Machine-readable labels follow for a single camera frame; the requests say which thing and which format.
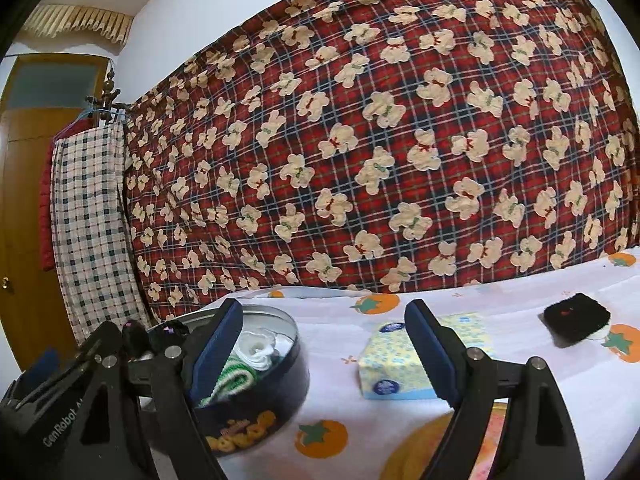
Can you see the wooden coat rack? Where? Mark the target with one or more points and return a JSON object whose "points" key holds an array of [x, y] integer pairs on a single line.
{"points": [[107, 95]]}

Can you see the fringed curtain valance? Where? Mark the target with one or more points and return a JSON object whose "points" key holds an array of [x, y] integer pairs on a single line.
{"points": [[75, 22]]}

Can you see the round yellow pink tin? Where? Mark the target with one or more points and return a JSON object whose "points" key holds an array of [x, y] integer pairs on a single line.
{"points": [[415, 452]]}

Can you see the door knob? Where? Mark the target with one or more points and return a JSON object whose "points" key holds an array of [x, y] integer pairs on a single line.
{"points": [[5, 283]]}

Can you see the green white striped sock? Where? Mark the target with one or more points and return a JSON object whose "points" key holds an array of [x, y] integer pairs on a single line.
{"points": [[230, 382]]}

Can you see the green checked hanging cloth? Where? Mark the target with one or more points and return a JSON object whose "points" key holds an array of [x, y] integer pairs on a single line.
{"points": [[85, 235]]}

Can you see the wooden door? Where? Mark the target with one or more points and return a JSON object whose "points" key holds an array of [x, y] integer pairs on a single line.
{"points": [[27, 160]]}

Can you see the blue yellow tissue pack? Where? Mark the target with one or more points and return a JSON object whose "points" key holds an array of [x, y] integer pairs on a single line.
{"points": [[395, 355]]}

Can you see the red plaid bear blanket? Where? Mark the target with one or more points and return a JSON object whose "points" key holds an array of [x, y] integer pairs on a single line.
{"points": [[400, 135]]}

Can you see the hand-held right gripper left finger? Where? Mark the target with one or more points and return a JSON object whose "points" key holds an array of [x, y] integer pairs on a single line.
{"points": [[220, 355]]}

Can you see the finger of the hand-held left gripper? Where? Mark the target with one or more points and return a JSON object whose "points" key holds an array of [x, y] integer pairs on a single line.
{"points": [[170, 337], [107, 337]]}

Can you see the black folded cloth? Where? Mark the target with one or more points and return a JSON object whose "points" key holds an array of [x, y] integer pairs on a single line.
{"points": [[575, 317]]}

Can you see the round dark tin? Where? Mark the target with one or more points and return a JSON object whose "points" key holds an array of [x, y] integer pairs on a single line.
{"points": [[280, 390]]}

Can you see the red hanging garment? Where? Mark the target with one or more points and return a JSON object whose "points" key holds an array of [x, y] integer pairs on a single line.
{"points": [[46, 210]]}

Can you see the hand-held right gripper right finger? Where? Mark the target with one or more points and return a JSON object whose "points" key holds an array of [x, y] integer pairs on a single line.
{"points": [[431, 355]]}

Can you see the white persimmon print sheet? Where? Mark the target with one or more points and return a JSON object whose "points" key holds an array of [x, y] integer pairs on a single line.
{"points": [[330, 340]]}

